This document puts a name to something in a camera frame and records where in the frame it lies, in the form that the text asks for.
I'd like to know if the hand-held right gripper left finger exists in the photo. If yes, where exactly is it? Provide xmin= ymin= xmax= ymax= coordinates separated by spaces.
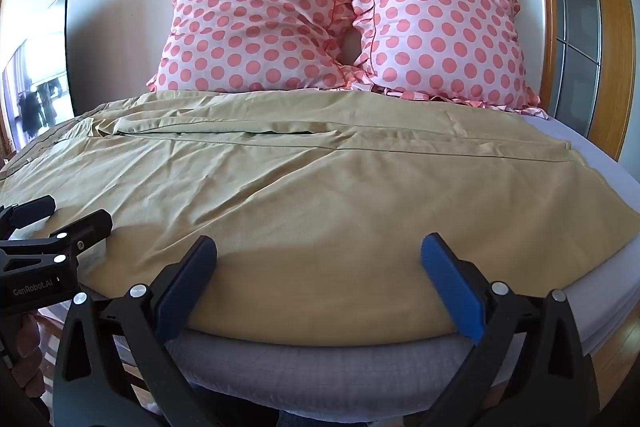
xmin=52 ymin=235 xmax=219 ymax=427

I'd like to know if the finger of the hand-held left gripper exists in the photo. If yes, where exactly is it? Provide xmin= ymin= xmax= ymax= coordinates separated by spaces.
xmin=0 ymin=195 xmax=56 ymax=235
xmin=50 ymin=209 xmax=114 ymax=258

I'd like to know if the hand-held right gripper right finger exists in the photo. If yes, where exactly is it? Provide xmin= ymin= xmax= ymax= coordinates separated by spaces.
xmin=415 ymin=233 xmax=601 ymax=427

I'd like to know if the tan bed sheet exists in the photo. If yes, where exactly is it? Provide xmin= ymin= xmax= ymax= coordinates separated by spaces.
xmin=0 ymin=89 xmax=640 ymax=349

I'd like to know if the person's left hand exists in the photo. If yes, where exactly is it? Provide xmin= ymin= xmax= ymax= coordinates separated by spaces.
xmin=10 ymin=313 xmax=45 ymax=403

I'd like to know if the flat screen television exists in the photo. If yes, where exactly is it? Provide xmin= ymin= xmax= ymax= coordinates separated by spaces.
xmin=0 ymin=0 xmax=77 ymax=154

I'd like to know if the bed with grey sheet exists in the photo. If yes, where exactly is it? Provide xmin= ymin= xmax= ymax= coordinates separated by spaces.
xmin=0 ymin=107 xmax=640 ymax=414

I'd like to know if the pink polka dot pillow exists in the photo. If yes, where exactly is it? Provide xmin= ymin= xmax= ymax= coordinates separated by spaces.
xmin=325 ymin=0 xmax=548 ymax=116
xmin=146 ymin=0 xmax=357 ymax=94

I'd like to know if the frosted glass door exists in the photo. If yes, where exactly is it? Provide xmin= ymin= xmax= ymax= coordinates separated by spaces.
xmin=536 ymin=0 xmax=605 ymax=142

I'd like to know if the wooden door frame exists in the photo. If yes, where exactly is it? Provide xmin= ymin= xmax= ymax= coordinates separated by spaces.
xmin=447 ymin=0 xmax=637 ymax=160

